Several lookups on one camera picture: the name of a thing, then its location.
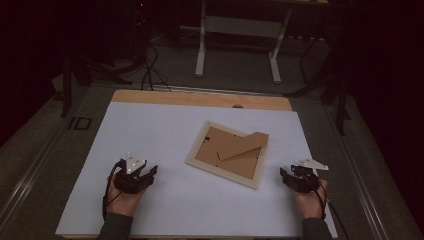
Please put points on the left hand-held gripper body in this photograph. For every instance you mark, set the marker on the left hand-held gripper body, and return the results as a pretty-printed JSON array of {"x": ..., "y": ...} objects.
[{"x": 133, "y": 181}]

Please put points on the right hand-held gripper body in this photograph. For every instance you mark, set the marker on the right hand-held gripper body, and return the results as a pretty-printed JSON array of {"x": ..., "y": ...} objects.
[{"x": 303, "y": 181}]

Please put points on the person's left hand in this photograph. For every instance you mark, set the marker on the person's left hand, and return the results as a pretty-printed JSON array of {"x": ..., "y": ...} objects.
[{"x": 123, "y": 201}]

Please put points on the person's right hand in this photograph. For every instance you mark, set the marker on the person's right hand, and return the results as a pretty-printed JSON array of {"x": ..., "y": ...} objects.
[{"x": 310, "y": 205}]

